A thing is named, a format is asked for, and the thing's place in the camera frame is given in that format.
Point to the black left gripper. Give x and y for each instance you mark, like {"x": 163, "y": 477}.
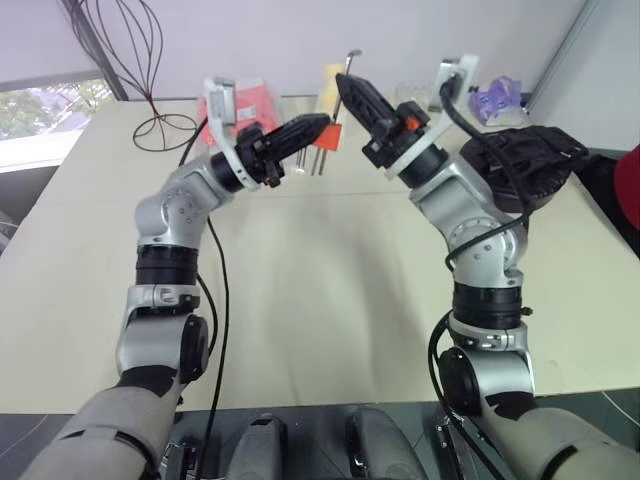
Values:
{"x": 255, "y": 160}

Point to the window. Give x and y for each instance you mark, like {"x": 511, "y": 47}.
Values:
{"x": 45, "y": 115}

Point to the pink plastic bag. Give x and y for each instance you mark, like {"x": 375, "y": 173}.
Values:
{"x": 255, "y": 105}

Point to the red round object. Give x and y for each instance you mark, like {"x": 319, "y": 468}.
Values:
{"x": 630, "y": 185}

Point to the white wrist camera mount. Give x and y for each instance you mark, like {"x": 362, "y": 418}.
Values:
{"x": 220, "y": 107}
{"x": 457, "y": 70}

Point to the dark grey rounded shape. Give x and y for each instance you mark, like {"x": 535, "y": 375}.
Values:
{"x": 380, "y": 445}
{"x": 262, "y": 450}

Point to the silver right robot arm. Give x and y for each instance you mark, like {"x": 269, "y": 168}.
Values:
{"x": 480, "y": 245}

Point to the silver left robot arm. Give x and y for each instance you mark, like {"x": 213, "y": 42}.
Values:
{"x": 170, "y": 210}

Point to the yellow wooden block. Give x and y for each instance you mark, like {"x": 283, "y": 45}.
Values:
{"x": 330, "y": 90}

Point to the black fabric bundle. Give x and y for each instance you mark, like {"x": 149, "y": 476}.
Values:
{"x": 540, "y": 150}

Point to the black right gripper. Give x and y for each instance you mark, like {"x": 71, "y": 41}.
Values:
{"x": 395, "y": 140}

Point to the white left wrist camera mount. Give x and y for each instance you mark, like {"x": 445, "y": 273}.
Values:
{"x": 220, "y": 107}

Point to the red plastic plate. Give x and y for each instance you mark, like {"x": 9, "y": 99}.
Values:
{"x": 331, "y": 137}

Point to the purple toy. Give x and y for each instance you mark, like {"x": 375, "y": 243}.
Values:
{"x": 492, "y": 100}

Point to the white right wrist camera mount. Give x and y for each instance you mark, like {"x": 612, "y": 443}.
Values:
{"x": 457, "y": 70}

